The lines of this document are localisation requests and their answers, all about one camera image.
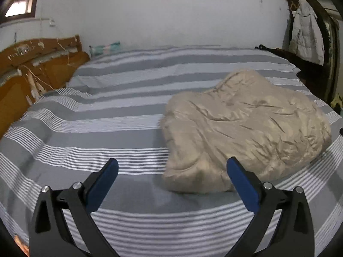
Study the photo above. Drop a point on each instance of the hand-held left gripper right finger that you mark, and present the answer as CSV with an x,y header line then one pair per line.
x,y
243,186

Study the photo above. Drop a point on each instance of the teal plaid pillow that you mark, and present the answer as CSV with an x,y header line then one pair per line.
x,y
105,48

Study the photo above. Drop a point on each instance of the dark wooden wardrobe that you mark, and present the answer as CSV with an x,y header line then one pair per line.
x,y
330,45

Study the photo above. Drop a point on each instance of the wooden headboard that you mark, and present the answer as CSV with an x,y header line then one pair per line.
x,y
53,69

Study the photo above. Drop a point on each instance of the beige quilted puffer jacket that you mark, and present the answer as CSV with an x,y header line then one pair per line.
x,y
241,128

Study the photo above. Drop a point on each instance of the white hanging puffer coat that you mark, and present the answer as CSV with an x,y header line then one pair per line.
x,y
306,32

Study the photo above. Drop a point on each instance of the grey white striped bed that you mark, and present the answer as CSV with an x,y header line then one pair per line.
x,y
107,128

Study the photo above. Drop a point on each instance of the white wall socket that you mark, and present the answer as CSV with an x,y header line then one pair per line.
x,y
52,23

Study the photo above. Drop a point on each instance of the yellow green cloth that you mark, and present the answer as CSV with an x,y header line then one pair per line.
x,y
337,102

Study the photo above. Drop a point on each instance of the dark cloth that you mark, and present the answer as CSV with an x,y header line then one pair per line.
x,y
265,48

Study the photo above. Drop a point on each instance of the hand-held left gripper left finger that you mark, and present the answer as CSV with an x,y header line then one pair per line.
x,y
103,183

